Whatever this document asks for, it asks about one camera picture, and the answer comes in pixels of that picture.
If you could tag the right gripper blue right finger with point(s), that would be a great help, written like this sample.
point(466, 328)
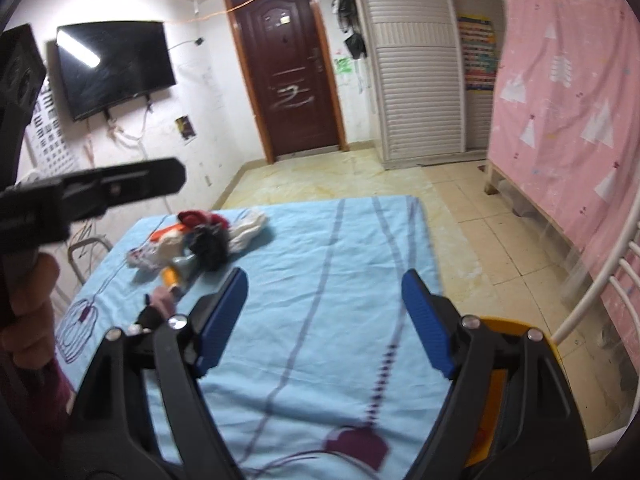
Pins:
point(435, 320)

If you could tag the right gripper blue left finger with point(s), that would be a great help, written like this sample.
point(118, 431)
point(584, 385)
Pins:
point(217, 316)

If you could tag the orange thread spool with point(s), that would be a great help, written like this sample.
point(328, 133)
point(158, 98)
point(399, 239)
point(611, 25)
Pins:
point(176, 283)

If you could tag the person's left hand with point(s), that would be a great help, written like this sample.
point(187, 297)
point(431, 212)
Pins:
point(30, 339)

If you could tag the eye chart poster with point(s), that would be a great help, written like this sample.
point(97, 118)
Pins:
point(50, 153)

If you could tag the white cloth item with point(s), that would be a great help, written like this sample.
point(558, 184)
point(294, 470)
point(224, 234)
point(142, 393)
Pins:
point(246, 227)

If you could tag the red knitted hat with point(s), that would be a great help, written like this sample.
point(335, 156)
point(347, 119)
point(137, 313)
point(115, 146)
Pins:
point(191, 219)

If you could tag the light blue bed sheet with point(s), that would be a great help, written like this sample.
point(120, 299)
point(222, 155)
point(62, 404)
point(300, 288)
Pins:
point(323, 376)

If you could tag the pink tree-pattern curtain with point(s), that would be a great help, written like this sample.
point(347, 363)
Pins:
point(565, 126)

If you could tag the dark brown wooden door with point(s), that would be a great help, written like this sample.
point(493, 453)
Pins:
point(286, 64)

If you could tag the white louvred wardrobe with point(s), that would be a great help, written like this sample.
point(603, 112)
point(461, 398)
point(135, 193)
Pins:
point(425, 114)

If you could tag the black bags on hook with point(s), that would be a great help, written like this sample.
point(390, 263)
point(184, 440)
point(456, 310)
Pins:
point(348, 21)

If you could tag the grey metal chair frame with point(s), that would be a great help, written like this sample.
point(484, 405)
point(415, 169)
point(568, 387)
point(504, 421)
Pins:
point(82, 253)

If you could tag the black wall television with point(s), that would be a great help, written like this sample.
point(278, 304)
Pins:
point(104, 64)

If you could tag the white metal bed rail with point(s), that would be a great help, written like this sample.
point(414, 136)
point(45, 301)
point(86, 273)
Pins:
point(616, 260)

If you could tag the colourful wall poster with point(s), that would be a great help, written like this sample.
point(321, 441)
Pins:
point(479, 51)

